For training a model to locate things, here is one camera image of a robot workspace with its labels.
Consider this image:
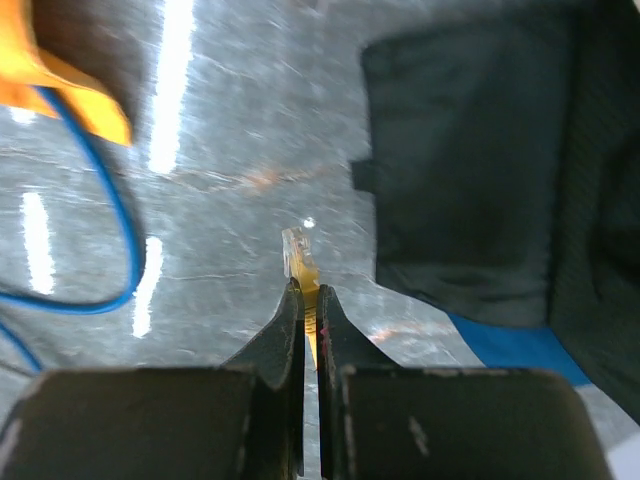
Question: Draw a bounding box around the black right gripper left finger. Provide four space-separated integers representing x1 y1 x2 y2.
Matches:
1 281 305 479

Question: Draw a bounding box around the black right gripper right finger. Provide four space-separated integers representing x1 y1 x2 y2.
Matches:
316 285 611 479

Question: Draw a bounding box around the yellow ethernet cable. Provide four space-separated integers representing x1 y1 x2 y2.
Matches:
280 226 322 374

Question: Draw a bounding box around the blue ethernet cable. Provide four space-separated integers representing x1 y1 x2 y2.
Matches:
0 84 140 374

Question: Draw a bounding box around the blue and black garment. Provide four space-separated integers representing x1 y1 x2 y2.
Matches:
352 1 639 418

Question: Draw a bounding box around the orange Mickey Mouse pillow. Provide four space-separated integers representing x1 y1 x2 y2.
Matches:
1 0 132 146

